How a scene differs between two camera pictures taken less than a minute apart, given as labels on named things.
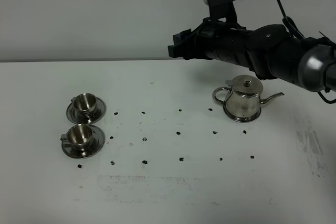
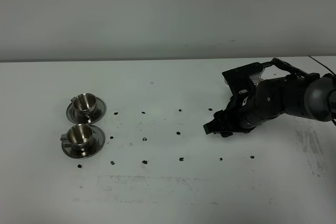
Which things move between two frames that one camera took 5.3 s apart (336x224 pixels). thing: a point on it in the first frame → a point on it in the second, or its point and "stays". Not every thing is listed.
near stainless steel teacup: x=80 y=137 stays
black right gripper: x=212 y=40 → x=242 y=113
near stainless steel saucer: x=98 y=142 stays
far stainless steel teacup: x=85 y=103 stays
